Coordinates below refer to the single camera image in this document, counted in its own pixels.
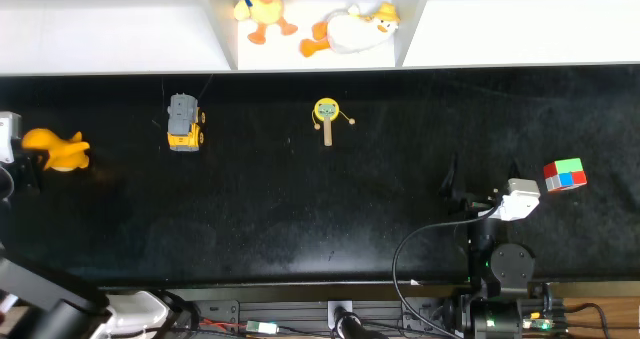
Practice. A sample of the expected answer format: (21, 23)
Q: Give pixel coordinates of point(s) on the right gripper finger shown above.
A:
(450, 184)
(514, 173)

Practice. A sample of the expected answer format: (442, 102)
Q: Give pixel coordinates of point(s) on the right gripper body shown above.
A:
(467, 202)

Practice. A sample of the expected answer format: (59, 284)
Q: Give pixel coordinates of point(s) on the yellow rattle drum toy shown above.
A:
(327, 110)

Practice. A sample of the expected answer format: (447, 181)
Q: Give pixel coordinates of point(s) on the grey and yellow toy truck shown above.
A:
(182, 119)

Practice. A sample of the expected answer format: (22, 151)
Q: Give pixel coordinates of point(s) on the orange rubber duck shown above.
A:
(62, 151)

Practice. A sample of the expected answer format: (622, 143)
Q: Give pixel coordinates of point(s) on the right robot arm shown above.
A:
(510, 266)

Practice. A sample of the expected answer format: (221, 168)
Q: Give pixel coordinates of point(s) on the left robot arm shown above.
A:
(45, 294)

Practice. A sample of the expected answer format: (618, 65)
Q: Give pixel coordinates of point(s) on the many-coloured puzzle cube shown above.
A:
(565, 174)

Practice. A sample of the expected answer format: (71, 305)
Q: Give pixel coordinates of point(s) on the white plush duck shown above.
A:
(355, 31)

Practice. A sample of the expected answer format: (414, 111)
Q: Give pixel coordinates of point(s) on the yellow plush duck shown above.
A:
(265, 11)

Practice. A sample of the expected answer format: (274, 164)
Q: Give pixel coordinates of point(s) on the white shelf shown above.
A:
(100, 29)

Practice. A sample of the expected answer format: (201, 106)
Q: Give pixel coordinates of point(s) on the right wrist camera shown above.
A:
(520, 199)

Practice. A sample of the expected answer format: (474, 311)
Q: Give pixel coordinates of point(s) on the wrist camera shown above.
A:
(520, 199)
(7, 139)

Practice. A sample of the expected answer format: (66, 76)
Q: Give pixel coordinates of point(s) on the mounting rail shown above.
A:
(300, 311)

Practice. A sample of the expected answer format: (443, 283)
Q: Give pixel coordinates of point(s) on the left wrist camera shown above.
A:
(7, 139)

